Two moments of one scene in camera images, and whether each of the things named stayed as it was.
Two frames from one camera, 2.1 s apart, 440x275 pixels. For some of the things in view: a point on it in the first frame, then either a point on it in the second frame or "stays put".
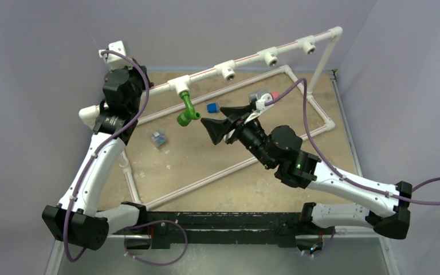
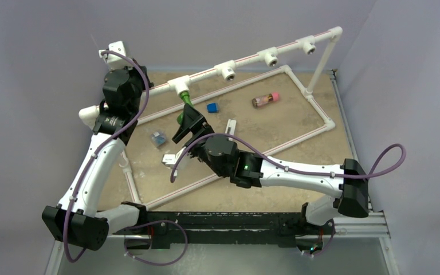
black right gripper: x=217 y=129 to x=199 y=130
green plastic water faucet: x=184 y=118 stays put
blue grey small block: x=212 y=107 stays put
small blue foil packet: x=158 y=139 stays put
